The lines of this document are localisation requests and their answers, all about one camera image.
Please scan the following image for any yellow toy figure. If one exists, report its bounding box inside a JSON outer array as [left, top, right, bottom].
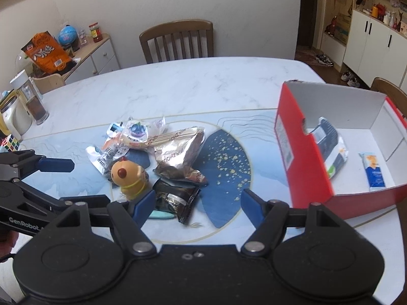
[[110, 157, 150, 200]]

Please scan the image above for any light wooden seat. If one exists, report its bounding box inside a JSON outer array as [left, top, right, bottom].
[[32, 73, 66, 95]]

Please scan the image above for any dark wooden door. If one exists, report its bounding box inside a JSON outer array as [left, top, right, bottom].
[[299, 0, 328, 61]]

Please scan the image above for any white mug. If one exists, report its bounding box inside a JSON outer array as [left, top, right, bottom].
[[0, 95, 33, 136]]

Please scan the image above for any small white packet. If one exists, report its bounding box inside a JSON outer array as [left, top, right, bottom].
[[106, 122, 124, 138]]

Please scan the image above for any colourful puzzle cube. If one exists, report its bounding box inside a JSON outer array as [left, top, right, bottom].
[[0, 134, 20, 153]]

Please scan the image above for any red figurine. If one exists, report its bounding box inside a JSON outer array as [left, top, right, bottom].
[[324, 16, 339, 36]]

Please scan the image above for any blueberry bread packet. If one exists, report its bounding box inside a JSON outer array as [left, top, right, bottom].
[[122, 116, 166, 150]]

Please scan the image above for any silver snack bag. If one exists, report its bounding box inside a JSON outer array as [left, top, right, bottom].
[[153, 127, 209, 187]]

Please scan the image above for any slim blue white snack packet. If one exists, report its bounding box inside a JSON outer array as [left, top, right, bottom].
[[359, 152, 386, 192]]

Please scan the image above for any white cabinet with black handles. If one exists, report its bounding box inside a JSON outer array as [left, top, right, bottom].
[[343, 8, 407, 87]]

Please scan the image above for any grey white snack pouch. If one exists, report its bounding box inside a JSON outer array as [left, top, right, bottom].
[[86, 139, 128, 175]]

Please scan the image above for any glass bottle with white lid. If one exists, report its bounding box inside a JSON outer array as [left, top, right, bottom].
[[10, 69, 50, 125]]

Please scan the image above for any orange snack bag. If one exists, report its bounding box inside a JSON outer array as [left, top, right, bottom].
[[21, 31, 71, 75]]

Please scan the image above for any blue globe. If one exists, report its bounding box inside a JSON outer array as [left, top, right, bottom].
[[59, 25, 77, 45]]

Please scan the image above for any dark blue white snack packet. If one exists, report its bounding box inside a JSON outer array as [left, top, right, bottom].
[[307, 117, 349, 180]]

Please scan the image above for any red lid jar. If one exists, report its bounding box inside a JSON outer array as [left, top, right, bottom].
[[89, 23, 104, 43]]

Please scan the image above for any black snack packet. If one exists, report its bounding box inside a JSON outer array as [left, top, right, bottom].
[[153, 178, 201, 224]]

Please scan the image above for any pair of white sneakers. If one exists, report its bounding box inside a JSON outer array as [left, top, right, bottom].
[[340, 70, 360, 87]]

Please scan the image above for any brown cardboard storage box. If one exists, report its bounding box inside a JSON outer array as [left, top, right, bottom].
[[334, 13, 352, 44]]

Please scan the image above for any pair of dark sneakers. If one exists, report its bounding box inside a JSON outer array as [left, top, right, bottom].
[[316, 53, 334, 67]]

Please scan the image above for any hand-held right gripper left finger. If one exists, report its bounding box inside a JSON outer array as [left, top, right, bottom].
[[56, 190, 157, 257]]

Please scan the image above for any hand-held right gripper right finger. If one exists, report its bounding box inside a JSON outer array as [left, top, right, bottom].
[[241, 189, 350, 257]]

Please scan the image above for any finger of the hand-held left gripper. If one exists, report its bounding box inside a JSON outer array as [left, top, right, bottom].
[[0, 150, 76, 180], [16, 180, 111, 213]]

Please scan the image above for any brown wooden chair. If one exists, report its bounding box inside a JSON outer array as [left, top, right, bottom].
[[370, 77, 407, 119], [139, 20, 214, 64]]

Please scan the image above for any red cardboard box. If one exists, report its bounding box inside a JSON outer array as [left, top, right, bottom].
[[274, 81, 407, 219]]

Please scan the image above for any white sideboard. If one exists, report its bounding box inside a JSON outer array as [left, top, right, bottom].
[[32, 33, 121, 86]]

